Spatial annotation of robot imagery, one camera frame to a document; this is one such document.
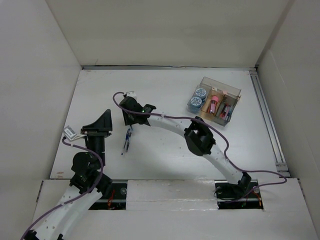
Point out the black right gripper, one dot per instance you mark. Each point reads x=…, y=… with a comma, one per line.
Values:
x=127, y=120

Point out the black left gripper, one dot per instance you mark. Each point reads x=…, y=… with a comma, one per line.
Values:
x=101, y=127

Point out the blue round tape tin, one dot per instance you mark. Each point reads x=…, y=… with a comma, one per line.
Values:
x=195, y=103
x=200, y=93

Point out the pink capped pen refill tube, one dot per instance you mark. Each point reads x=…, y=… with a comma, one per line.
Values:
x=213, y=104

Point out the red ink refill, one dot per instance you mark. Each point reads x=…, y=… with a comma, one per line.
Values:
x=220, y=109

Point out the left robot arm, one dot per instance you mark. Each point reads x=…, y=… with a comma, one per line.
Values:
x=88, y=184

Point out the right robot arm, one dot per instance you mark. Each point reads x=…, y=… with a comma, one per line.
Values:
x=198, y=136

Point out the clear plastic organizer box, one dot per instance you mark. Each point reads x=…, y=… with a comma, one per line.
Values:
x=228, y=94

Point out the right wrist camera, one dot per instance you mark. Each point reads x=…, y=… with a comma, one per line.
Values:
x=131, y=94

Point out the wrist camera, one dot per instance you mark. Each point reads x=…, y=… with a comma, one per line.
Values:
x=70, y=134
x=131, y=94

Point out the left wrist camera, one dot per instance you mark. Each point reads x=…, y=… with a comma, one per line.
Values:
x=70, y=134

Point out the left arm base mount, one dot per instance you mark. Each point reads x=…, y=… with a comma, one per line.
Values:
x=116, y=199

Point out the metal rail at back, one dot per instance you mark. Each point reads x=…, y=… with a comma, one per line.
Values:
x=158, y=67

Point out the metal rail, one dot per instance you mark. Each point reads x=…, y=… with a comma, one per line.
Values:
x=279, y=158
x=158, y=67

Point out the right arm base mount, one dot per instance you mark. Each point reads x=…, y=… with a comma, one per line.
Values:
x=228, y=198

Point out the metal rail at right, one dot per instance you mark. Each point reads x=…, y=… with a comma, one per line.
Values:
x=279, y=158

